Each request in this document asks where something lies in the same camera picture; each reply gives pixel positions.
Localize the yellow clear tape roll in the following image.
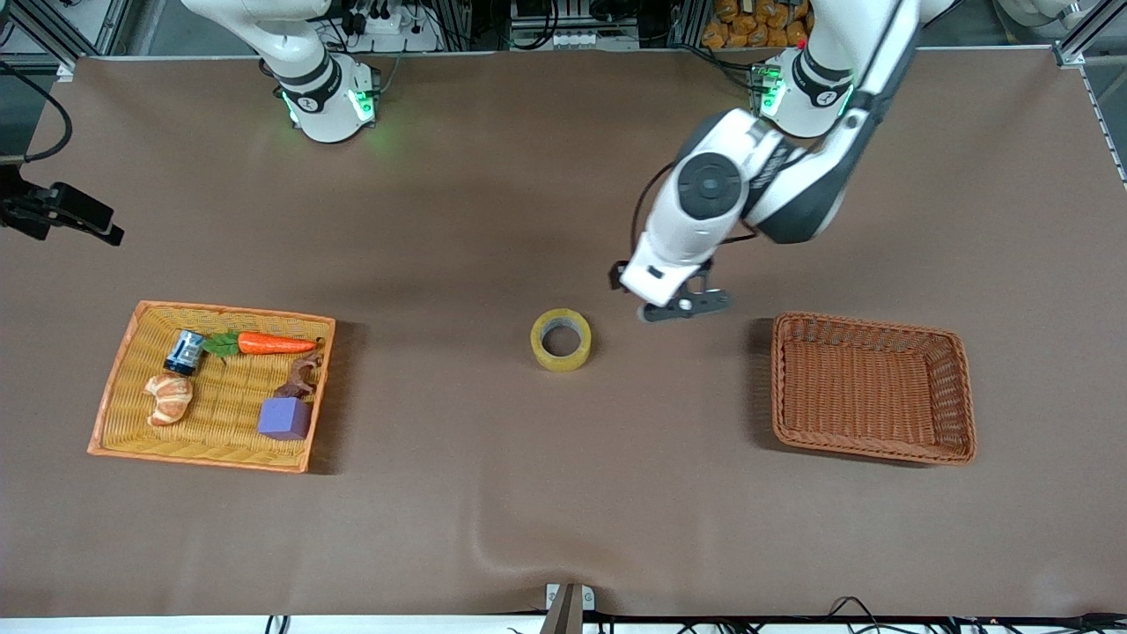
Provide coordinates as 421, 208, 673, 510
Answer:
529, 308, 593, 372

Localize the small blue labelled jar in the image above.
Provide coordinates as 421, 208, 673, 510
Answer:
164, 329, 206, 377

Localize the brown wicker basket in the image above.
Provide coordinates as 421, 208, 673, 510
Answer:
771, 311, 978, 466

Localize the toy croissant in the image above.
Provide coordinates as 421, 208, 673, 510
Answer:
144, 372, 194, 428

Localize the orange toy carrot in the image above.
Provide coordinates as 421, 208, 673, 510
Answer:
203, 330, 320, 358

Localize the yellow orange-rimmed wicker basket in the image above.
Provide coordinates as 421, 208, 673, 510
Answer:
87, 300, 336, 475

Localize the white empty power strip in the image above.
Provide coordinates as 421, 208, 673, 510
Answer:
509, 31, 610, 50

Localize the pile of orange bread toys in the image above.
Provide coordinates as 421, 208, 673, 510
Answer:
703, 0, 815, 50

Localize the brown toy lion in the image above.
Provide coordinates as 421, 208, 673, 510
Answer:
271, 337, 327, 402

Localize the purple foam cube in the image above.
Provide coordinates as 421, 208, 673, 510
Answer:
257, 396, 312, 441

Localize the white power strip with plugs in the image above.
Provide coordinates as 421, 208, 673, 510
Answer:
348, 0, 441, 52

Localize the aluminium frame profile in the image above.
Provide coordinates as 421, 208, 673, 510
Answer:
1052, 0, 1127, 188
0, 0, 135, 82

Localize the metal table clamp bracket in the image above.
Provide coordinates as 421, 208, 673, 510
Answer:
541, 583, 596, 634

